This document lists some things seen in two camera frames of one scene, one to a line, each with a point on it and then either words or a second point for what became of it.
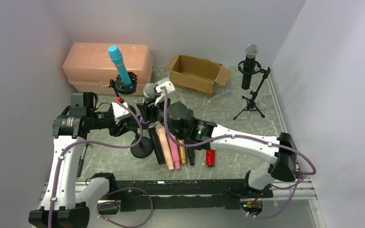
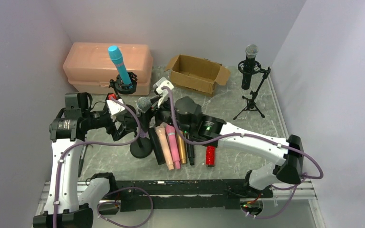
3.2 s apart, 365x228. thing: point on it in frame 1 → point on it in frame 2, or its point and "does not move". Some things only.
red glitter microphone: [210, 157] does not move
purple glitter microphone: [150, 92] → [143, 133]
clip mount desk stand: [143, 149] does not move
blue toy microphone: [115, 54] does not move
